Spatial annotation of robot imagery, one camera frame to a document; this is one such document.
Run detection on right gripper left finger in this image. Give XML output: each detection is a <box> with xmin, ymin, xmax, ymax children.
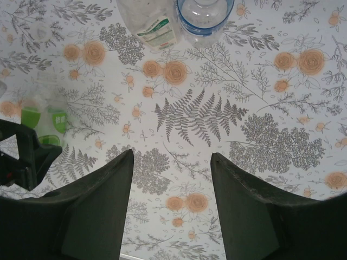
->
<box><xmin>0</xmin><ymin>148</ymin><xmax>135</xmax><ymax>260</ymax></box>

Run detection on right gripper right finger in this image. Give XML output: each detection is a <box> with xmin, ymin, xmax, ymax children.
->
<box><xmin>210</xmin><ymin>152</ymin><xmax>347</xmax><ymax>260</ymax></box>

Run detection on clear bottle green label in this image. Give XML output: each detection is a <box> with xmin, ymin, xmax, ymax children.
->
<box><xmin>18</xmin><ymin>70</ymin><xmax>70</xmax><ymax>148</ymax></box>

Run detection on square bottle white green label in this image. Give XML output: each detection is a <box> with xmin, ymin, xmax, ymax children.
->
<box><xmin>116</xmin><ymin>0</ymin><xmax>185</xmax><ymax>51</ymax></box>

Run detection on clear bottle blue label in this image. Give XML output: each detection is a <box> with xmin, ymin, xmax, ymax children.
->
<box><xmin>176</xmin><ymin>0</ymin><xmax>235</xmax><ymax>47</ymax></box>

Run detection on translucent bottle cap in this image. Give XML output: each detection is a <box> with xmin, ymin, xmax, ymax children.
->
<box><xmin>29</xmin><ymin>21</ymin><xmax>54</xmax><ymax>43</ymax></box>

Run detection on floral patterned tablecloth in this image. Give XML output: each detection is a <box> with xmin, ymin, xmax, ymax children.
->
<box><xmin>0</xmin><ymin>0</ymin><xmax>347</xmax><ymax>260</ymax></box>

